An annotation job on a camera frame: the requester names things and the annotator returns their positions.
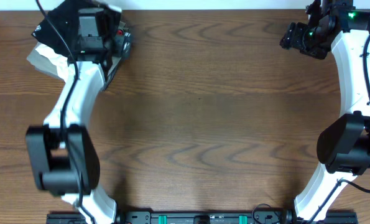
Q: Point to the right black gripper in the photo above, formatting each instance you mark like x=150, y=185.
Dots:
x=294, y=38

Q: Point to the black t-shirt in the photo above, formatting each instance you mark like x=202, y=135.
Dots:
x=60, y=26

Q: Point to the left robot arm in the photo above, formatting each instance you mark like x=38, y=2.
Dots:
x=85, y=42

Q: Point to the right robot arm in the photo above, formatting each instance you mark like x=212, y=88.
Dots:
x=343, y=148

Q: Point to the red and grey folded garment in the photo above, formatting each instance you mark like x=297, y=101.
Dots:
x=123, y=41

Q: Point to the white folded garment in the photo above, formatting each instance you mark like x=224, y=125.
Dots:
x=57, y=59

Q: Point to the olive folded garment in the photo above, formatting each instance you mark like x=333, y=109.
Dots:
x=43, y=64

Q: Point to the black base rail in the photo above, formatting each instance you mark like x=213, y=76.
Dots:
x=260, y=216

